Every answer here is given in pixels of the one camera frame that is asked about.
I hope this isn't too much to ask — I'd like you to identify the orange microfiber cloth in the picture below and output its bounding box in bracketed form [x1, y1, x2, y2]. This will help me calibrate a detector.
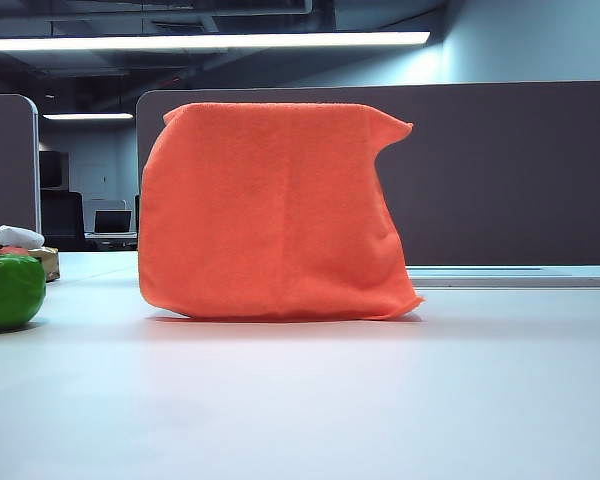
[137, 101, 426, 322]

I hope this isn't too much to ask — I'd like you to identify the dark laptop screen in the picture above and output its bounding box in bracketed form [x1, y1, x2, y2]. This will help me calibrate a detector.
[93, 208, 133, 235]

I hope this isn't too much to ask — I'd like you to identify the wide brown desk partition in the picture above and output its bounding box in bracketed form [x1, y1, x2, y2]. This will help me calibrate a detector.
[135, 79, 600, 267]

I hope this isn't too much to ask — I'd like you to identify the long ceiling light strip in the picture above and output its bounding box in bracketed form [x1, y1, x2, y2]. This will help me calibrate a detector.
[0, 30, 431, 52]

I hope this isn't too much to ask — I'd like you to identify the black office chair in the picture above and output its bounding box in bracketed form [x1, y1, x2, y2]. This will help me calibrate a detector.
[39, 188, 86, 251]

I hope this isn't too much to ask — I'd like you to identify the short ceiling light strip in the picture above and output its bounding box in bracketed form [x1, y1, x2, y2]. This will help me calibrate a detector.
[40, 111, 134, 120]

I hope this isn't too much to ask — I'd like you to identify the cardboard tissue box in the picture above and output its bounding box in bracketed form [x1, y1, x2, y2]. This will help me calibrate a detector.
[0, 243, 61, 283]

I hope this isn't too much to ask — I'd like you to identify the dark background monitor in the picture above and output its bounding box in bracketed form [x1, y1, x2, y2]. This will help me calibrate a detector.
[38, 149, 71, 189]

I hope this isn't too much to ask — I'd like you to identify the white tissue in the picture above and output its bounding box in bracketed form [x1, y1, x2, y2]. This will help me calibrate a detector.
[0, 224, 46, 250]

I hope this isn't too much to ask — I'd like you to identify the green toy apple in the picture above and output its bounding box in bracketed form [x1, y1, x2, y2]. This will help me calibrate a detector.
[0, 244, 48, 335]

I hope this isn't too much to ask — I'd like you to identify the narrow brown desk partition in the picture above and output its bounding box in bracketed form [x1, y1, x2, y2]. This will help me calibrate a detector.
[0, 93, 41, 242]

